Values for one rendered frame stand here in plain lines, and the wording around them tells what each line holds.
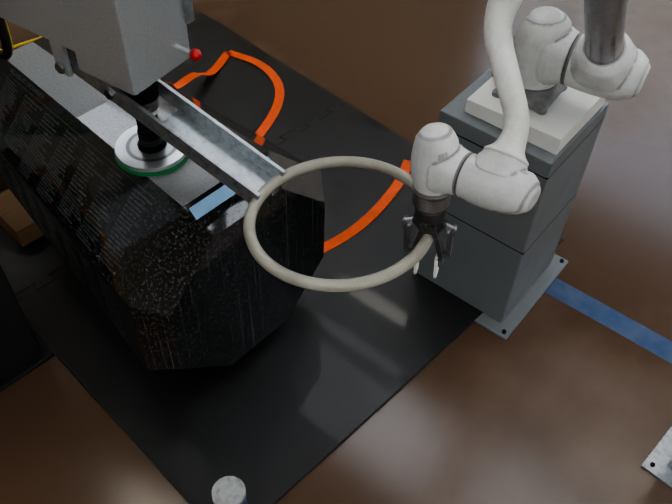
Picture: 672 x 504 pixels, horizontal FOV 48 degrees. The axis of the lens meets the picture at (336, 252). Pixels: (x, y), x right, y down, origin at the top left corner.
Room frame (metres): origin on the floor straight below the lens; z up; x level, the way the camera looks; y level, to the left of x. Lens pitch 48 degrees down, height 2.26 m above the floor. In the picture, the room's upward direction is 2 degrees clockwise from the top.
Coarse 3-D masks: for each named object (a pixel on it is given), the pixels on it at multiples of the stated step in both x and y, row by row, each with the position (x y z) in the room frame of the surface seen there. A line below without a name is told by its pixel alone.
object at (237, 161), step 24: (120, 96) 1.63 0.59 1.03; (168, 96) 1.69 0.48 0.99; (144, 120) 1.59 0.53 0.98; (168, 120) 1.63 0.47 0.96; (192, 120) 1.64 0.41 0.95; (216, 120) 1.62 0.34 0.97; (192, 144) 1.52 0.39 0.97; (216, 144) 1.58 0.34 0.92; (240, 144) 1.56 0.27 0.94; (216, 168) 1.47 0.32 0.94; (240, 168) 1.52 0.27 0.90; (264, 168) 1.52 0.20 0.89; (240, 192) 1.43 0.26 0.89
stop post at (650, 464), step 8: (664, 440) 1.24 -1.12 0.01; (656, 448) 1.21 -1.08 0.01; (664, 448) 1.21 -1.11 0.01; (648, 456) 1.18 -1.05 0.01; (656, 456) 1.18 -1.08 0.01; (664, 456) 1.18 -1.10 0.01; (648, 464) 1.15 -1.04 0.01; (656, 464) 1.15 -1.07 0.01; (664, 464) 1.15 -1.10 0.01; (656, 472) 1.12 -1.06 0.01; (664, 472) 1.13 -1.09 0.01; (664, 480) 1.10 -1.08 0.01
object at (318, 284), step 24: (288, 168) 1.52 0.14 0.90; (312, 168) 1.54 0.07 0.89; (384, 168) 1.52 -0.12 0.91; (264, 192) 1.43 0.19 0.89; (432, 240) 1.25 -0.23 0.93; (264, 264) 1.17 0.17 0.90; (408, 264) 1.16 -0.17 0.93; (312, 288) 1.10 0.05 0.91; (336, 288) 1.09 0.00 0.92; (360, 288) 1.10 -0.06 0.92
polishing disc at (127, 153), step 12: (132, 132) 1.73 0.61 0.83; (120, 144) 1.67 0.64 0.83; (132, 144) 1.67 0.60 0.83; (168, 144) 1.68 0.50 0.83; (120, 156) 1.62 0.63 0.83; (132, 156) 1.62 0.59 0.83; (144, 156) 1.62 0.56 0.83; (156, 156) 1.62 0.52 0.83; (168, 156) 1.63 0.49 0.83; (180, 156) 1.63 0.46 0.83; (132, 168) 1.58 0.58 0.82; (144, 168) 1.57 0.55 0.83; (156, 168) 1.57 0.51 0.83; (168, 168) 1.59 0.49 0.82
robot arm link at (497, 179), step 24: (504, 0) 1.51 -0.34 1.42; (504, 24) 1.48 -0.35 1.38; (504, 48) 1.43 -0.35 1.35; (504, 72) 1.38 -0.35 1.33; (504, 96) 1.34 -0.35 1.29; (504, 120) 1.31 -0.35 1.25; (528, 120) 1.30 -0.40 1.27; (504, 144) 1.24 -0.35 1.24; (480, 168) 1.20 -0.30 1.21; (504, 168) 1.19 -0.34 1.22; (456, 192) 1.20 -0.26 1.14; (480, 192) 1.16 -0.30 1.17; (504, 192) 1.15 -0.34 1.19; (528, 192) 1.14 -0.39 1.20
